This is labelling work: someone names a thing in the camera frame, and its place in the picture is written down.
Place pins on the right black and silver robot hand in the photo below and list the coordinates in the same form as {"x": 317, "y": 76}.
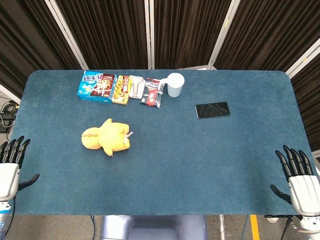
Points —
{"x": 305, "y": 192}

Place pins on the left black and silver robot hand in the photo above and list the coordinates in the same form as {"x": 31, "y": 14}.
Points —
{"x": 8, "y": 175}

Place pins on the yellow plush toy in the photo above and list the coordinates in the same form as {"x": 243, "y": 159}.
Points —
{"x": 110, "y": 137}

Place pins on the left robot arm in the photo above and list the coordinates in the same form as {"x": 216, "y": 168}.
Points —
{"x": 3, "y": 220}

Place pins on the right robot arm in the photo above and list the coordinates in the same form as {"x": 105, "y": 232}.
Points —
{"x": 311, "y": 223}

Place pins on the yellow floor tape strip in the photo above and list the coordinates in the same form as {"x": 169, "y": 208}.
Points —
{"x": 254, "y": 227}

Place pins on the metal table leg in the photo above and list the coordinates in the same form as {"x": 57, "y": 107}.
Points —
{"x": 222, "y": 227}

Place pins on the black smartphone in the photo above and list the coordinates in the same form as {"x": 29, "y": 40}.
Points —
{"x": 212, "y": 110}

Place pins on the blue cookie box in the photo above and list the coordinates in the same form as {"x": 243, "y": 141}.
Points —
{"x": 96, "y": 86}

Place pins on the blue table cloth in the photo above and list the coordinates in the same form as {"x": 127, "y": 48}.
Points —
{"x": 175, "y": 162}

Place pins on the dark brown curtain panel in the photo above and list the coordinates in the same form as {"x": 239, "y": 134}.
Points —
{"x": 107, "y": 32}
{"x": 27, "y": 37}
{"x": 187, "y": 32}
{"x": 270, "y": 32}

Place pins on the yellow snack box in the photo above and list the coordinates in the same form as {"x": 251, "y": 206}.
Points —
{"x": 121, "y": 90}

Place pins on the grey-blue robot torso base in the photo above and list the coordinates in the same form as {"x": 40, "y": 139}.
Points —
{"x": 152, "y": 227}

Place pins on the white phone stand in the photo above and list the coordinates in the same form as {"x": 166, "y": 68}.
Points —
{"x": 136, "y": 86}

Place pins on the black and red snack packet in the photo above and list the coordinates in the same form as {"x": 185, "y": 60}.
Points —
{"x": 151, "y": 96}

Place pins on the pale blue mug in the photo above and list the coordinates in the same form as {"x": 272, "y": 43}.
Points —
{"x": 175, "y": 86}

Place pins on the white partition frame post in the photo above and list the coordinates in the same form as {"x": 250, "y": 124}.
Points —
{"x": 303, "y": 58}
{"x": 66, "y": 35}
{"x": 222, "y": 35}
{"x": 150, "y": 35}

